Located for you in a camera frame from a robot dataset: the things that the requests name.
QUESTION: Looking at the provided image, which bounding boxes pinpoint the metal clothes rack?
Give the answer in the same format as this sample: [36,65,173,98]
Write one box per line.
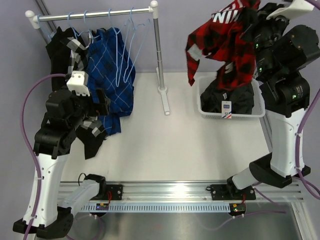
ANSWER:
[25,0,170,116]

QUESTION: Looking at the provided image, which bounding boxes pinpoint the right aluminium frame post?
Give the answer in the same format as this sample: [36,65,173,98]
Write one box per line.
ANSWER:
[252,0,300,76]

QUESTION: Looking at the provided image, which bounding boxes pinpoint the aluminium mounting rail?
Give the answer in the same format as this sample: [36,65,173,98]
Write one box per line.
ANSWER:
[57,181,305,202]

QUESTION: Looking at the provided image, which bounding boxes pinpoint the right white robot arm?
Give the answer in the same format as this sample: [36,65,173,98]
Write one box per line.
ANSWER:
[226,0,320,199]

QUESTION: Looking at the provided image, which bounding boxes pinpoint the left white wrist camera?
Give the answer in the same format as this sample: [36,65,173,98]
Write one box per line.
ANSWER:
[66,71,91,97]

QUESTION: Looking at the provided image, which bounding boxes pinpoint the white slotted cable duct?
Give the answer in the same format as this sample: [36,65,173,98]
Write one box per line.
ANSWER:
[80,202,231,213]

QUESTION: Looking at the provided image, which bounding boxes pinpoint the dark pinstriped shirt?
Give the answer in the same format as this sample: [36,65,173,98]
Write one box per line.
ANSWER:
[200,80,255,115]

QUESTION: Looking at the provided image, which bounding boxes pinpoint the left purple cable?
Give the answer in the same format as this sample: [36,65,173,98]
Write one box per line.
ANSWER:
[19,73,70,240]

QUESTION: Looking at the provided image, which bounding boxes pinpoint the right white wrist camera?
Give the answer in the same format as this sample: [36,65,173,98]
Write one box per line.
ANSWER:
[266,0,315,20]

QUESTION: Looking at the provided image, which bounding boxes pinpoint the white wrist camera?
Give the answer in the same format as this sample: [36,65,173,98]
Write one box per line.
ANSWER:
[266,0,315,20]
[66,71,91,97]

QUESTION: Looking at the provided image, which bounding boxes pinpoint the left aluminium frame post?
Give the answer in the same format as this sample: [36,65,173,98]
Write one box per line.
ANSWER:
[34,0,57,44]

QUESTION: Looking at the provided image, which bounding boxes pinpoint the red black plaid shirt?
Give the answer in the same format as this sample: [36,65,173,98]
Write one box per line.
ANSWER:
[185,0,261,91]

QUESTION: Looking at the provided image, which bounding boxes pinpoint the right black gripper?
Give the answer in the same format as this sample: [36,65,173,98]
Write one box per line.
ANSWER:
[240,3,296,79]

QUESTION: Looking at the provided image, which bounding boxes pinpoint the blue hanger of red shirt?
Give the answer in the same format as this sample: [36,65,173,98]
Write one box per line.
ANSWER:
[108,8,130,87]

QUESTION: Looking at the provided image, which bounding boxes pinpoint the blue plaid shirt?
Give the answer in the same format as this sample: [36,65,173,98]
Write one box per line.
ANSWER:
[85,28,136,136]

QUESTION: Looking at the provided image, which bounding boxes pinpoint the light blue wire hanger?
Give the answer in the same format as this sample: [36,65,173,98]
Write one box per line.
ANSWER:
[123,7,151,83]

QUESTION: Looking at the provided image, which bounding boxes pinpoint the aluminium frame post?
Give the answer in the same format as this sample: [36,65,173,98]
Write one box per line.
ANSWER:
[252,0,300,76]
[34,0,57,44]

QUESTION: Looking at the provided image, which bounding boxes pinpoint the blue hanger of grey shirt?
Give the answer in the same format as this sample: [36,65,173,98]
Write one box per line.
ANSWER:
[68,11,87,41]

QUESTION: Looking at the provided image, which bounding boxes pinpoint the white plastic basket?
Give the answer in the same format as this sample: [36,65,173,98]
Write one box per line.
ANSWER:
[195,76,266,119]

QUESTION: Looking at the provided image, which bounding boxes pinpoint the blue hanger of black shirt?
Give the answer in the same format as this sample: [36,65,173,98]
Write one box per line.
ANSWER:
[36,14,53,43]

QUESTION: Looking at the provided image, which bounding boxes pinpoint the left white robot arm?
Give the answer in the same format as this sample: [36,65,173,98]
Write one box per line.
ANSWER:
[12,88,110,240]

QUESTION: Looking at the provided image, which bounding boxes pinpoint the grey white plaid shirt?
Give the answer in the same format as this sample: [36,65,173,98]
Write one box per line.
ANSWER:
[60,28,109,139]

